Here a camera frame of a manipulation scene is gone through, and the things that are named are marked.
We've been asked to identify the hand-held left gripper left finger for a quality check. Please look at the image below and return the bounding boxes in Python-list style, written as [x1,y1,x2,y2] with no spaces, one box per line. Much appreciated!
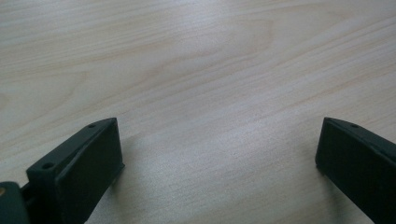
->
[21,117,126,224]

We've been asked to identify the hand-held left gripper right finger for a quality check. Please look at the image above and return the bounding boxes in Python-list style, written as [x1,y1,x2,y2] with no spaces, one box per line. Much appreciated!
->
[314,117,396,224]

